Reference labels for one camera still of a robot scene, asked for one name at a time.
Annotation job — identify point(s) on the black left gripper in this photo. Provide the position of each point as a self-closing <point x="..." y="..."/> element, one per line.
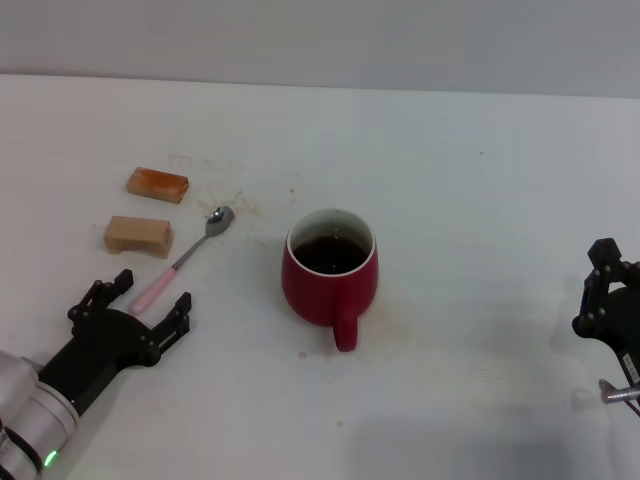
<point x="105" y="345"/>

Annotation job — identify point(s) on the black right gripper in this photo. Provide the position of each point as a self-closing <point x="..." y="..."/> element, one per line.
<point x="625" y="320"/>

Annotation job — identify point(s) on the red ceramic mug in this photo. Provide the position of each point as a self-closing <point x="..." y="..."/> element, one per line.
<point x="310" y="295"/>

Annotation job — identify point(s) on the plain wooden block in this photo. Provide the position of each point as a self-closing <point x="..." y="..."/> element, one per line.
<point x="137" y="232"/>

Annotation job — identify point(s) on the orange stained wooden block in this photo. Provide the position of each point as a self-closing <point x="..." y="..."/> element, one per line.
<point x="157" y="182"/>

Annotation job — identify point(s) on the dark coffee liquid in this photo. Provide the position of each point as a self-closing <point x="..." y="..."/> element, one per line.
<point x="330" y="252"/>

